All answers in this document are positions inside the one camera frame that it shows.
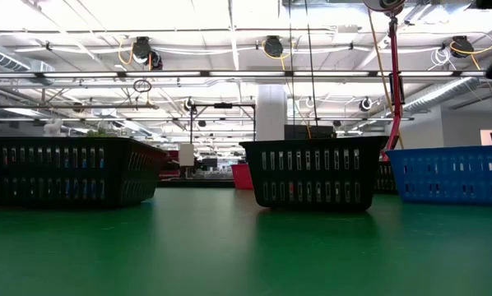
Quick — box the red slotted plastic basket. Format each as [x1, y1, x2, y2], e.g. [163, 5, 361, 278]
[230, 163, 254, 191]

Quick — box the blue slotted plastic basket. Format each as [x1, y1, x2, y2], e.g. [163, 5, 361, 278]
[385, 144, 492, 206]

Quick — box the black background monitor box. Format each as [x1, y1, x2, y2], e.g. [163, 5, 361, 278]
[284, 124, 337, 141]

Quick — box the long ceiling light strip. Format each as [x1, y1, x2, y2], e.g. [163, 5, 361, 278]
[286, 117, 415, 123]
[0, 70, 488, 79]

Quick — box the green succulent in white pot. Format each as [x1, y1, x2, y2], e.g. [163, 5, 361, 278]
[84, 127, 118, 139]

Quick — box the red desk lamp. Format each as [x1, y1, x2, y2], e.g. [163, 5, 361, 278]
[361, 0, 408, 162]

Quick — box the white lumpy object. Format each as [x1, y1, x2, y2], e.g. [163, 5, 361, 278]
[43, 118, 67, 138]

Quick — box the white box on post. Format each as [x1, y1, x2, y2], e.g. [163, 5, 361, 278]
[179, 142, 196, 168]

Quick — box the black table edge frame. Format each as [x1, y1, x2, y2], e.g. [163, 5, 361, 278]
[157, 179, 235, 189]

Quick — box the yellow hanging power cable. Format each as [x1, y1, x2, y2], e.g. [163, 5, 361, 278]
[367, 7, 406, 150]
[261, 39, 313, 140]

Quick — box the black hanging cable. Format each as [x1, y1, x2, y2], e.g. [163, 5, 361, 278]
[303, 0, 319, 127]
[287, 0, 295, 127]

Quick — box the black coiled cable loop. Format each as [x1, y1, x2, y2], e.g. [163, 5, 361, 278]
[132, 78, 153, 94]

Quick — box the grey ventilation duct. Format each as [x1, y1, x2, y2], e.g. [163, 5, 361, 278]
[0, 43, 56, 86]
[401, 77, 488, 114]

